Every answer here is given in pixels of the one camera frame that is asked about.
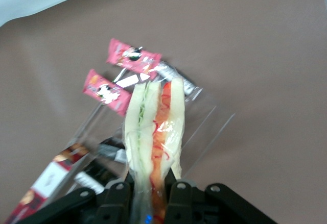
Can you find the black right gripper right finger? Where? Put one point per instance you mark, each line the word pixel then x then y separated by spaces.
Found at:
pixel 178 203

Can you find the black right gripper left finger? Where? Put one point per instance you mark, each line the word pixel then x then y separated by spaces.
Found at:
pixel 112 203

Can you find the triangle sandwich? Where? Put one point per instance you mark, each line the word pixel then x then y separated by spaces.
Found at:
pixel 153 132

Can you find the red tartan cookie box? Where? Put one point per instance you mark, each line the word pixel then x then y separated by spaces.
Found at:
pixel 48 180

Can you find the pink snack packet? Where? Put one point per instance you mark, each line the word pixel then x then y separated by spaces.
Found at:
pixel 107 92
pixel 132 58

